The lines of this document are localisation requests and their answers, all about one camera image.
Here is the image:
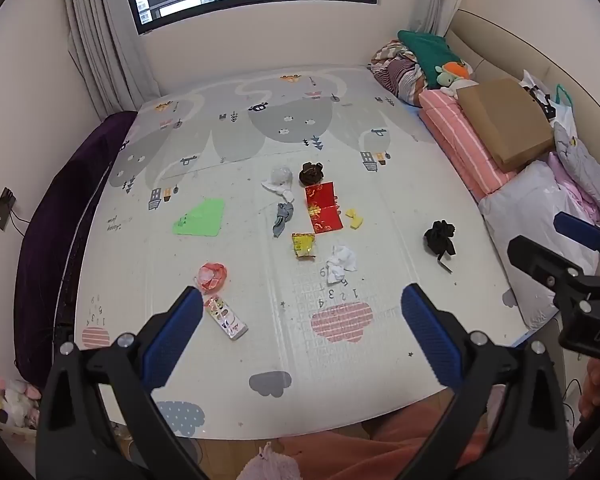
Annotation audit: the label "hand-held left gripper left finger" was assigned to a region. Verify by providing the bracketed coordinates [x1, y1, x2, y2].
[35, 286, 206, 480]

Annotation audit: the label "white bag black print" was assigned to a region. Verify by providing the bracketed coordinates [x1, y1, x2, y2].
[519, 69, 555, 121]

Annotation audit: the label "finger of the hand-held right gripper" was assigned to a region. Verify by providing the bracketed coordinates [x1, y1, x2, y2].
[553, 211, 600, 273]
[508, 235, 600, 311]

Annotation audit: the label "person's right hand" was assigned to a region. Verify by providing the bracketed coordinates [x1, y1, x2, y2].
[578, 360, 600, 418]

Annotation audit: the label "grey knitted cloth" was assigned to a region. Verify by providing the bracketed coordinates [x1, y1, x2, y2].
[272, 202, 295, 238]

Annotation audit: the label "white bagged pillow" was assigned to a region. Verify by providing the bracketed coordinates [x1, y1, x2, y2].
[478, 160, 600, 331]

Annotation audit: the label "yellow snack packet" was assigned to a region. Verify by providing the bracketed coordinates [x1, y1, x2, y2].
[291, 232, 317, 261]

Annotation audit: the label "dark wall socket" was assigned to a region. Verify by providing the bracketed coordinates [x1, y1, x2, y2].
[0, 188, 16, 231]

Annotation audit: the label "pink striped quilt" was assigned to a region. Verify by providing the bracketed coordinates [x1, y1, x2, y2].
[418, 89, 518, 203]

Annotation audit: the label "person's orange pants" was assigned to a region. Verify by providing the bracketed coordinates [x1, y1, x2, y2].
[278, 400, 491, 480]

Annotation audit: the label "black cloth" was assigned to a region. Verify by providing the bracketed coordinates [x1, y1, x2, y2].
[423, 220, 457, 274]

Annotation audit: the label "green blanket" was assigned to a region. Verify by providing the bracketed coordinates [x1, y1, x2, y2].
[397, 30, 463, 90]

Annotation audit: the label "striped blanket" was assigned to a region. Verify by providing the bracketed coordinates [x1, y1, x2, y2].
[370, 40, 428, 107]

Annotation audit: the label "crumpled pink bag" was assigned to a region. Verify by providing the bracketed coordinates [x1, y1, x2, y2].
[196, 261, 228, 295]

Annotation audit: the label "white sock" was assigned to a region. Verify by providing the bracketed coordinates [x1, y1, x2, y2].
[261, 177, 295, 203]

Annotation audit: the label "small patterned carton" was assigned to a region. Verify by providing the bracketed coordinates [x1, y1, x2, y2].
[204, 296, 248, 341]

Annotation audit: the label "grey curtain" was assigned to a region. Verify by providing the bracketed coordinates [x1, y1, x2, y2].
[410, 0, 463, 41]
[60, 0, 162, 123]

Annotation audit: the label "red envelope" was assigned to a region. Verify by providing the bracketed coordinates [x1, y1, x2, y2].
[305, 181, 338, 211]
[307, 204, 344, 235]

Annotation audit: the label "green cloth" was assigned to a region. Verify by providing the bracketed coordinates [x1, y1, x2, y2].
[172, 198, 226, 236]

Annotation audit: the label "white bag green handles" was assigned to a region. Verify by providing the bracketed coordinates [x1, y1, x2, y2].
[550, 84, 579, 138]

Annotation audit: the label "pale pink fluffy cloth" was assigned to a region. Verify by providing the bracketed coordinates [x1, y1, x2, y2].
[237, 442, 303, 480]

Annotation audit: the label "grey garment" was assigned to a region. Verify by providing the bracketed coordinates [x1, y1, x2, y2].
[552, 121, 600, 223]

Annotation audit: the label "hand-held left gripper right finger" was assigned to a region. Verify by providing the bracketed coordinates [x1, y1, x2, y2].
[400, 282, 571, 480]

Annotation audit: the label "thin cable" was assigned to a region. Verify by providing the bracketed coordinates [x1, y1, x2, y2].
[7, 208, 33, 236]

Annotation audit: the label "crumpled white paper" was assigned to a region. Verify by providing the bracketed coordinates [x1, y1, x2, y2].
[325, 245, 358, 283]

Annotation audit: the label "brown knitted cloth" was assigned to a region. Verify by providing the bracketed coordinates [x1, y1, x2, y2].
[299, 161, 326, 186]

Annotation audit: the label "printed play mat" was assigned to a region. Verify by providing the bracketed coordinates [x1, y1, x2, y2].
[74, 65, 561, 438]

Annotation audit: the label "cardboard box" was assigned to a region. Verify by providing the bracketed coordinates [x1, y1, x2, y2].
[456, 78, 556, 173]

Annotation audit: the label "green orange plush toy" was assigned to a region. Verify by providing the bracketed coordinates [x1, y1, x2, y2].
[435, 61, 473, 90]

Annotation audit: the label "beige headboard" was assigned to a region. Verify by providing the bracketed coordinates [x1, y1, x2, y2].
[445, 8, 600, 241]

